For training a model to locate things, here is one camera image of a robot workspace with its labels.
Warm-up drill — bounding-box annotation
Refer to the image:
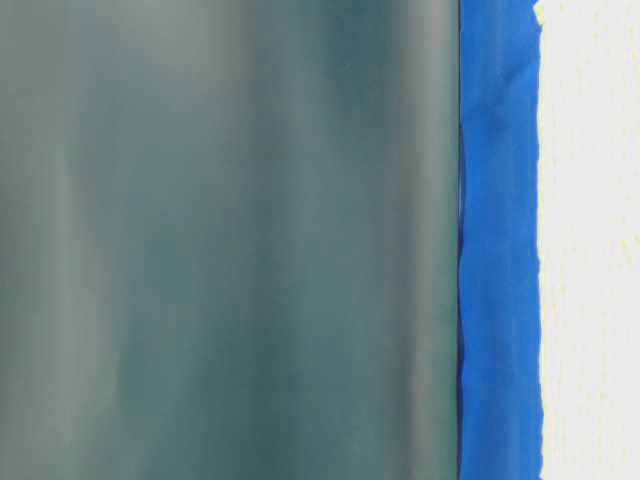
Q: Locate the grey-green backdrop panel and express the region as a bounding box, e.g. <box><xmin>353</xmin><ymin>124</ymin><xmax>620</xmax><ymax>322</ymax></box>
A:
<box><xmin>1</xmin><ymin>1</ymin><xmax>459</xmax><ymax>479</ymax></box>

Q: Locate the blue table cloth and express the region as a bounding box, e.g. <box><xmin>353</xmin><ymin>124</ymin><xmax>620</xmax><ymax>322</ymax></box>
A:
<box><xmin>459</xmin><ymin>1</ymin><xmax>543</xmax><ymax>479</ymax></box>

